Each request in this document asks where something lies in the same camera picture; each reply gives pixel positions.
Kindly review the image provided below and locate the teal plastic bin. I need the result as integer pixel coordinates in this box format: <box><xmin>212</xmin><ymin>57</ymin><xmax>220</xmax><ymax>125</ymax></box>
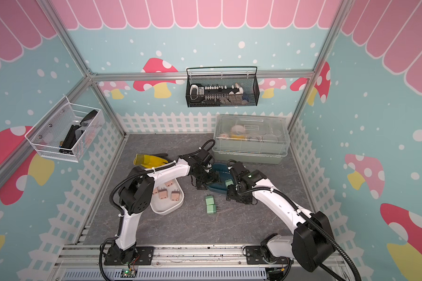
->
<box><xmin>208</xmin><ymin>163</ymin><xmax>234</xmax><ymax>195</ymax></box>

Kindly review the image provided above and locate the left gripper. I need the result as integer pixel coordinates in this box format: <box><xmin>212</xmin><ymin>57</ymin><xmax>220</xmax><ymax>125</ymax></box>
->
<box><xmin>192</xmin><ymin>166</ymin><xmax>222</xmax><ymax>189</ymax></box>

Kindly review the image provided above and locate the white plastic bin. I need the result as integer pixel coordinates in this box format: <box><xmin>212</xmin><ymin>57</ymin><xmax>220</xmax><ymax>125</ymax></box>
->
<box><xmin>150</xmin><ymin>179</ymin><xmax>184</xmax><ymax>215</ymax></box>

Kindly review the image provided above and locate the black tool in white basket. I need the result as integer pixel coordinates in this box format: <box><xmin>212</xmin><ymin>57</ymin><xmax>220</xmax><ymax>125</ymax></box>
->
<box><xmin>59</xmin><ymin>125</ymin><xmax>80</xmax><ymax>155</ymax></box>

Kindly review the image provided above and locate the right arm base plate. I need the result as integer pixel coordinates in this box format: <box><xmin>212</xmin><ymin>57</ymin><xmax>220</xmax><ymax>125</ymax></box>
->
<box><xmin>242</xmin><ymin>245</ymin><xmax>288</xmax><ymax>265</ymax></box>

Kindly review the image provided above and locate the yellow black work glove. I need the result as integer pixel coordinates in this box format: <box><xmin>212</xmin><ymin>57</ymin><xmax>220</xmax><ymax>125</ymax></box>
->
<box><xmin>133</xmin><ymin>153</ymin><xmax>170</xmax><ymax>169</ymax></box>

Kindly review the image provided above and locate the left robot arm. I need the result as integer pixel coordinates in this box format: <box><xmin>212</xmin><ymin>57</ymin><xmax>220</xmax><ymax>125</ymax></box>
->
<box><xmin>99</xmin><ymin>139</ymin><xmax>219</xmax><ymax>266</ymax></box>

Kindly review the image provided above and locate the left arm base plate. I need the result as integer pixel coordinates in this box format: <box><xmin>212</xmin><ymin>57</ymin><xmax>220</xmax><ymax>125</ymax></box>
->
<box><xmin>104</xmin><ymin>245</ymin><xmax>154</xmax><ymax>266</ymax></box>

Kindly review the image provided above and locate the black wire wall basket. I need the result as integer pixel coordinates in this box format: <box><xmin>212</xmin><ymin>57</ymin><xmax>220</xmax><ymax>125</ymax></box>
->
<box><xmin>185</xmin><ymin>66</ymin><xmax>260</xmax><ymax>108</ymax></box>

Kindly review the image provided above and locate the pink plug front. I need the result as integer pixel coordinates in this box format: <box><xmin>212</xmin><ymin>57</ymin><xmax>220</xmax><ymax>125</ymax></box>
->
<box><xmin>158</xmin><ymin>189</ymin><xmax>168</xmax><ymax>200</ymax></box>

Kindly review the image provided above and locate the white wire wall basket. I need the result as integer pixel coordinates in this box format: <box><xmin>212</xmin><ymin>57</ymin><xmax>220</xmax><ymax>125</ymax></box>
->
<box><xmin>25</xmin><ymin>97</ymin><xmax>105</xmax><ymax>163</ymax></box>

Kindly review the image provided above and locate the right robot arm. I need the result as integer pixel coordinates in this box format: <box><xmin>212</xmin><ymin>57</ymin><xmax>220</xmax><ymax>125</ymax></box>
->
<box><xmin>227</xmin><ymin>160</ymin><xmax>362</xmax><ymax>281</ymax></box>

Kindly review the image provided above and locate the power strip in black basket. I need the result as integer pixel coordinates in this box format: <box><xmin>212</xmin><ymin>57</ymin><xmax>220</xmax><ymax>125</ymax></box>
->
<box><xmin>187</xmin><ymin>84</ymin><xmax>244</xmax><ymax>104</ymax></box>

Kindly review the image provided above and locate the clear lidded storage box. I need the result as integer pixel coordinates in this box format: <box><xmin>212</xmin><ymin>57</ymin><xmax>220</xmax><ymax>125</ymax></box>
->
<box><xmin>212</xmin><ymin>115</ymin><xmax>290</xmax><ymax>165</ymax></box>

